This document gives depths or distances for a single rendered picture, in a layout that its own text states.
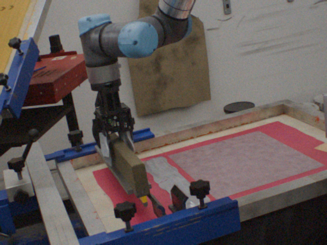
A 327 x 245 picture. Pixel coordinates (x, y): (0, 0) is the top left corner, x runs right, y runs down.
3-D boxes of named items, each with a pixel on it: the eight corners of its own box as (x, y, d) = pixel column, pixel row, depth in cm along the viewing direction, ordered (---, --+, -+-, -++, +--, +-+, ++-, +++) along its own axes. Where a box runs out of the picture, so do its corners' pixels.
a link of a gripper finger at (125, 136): (133, 168, 127) (120, 133, 124) (126, 160, 132) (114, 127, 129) (144, 162, 127) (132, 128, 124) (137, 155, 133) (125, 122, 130)
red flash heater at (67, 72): (20, 80, 276) (14, 58, 272) (102, 70, 265) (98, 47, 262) (-43, 118, 219) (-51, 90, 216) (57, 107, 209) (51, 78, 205)
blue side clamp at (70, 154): (152, 148, 166) (148, 127, 164) (157, 152, 162) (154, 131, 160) (59, 173, 158) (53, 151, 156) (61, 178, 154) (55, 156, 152)
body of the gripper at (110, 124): (103, 140, 121) (94, 89, 117) (96, 130, 129) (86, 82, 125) (135, 131, 123) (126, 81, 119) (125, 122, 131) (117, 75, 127)
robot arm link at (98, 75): (83, 64, 124) (116, 57, 126) (86, 83, 125) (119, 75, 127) (89, 69, 117) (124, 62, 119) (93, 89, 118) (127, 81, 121)
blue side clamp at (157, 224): (231, 220, 116) (227, 191, 113) (241, 230, 111) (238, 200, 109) (98, 262, 107) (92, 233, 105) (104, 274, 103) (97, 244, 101)
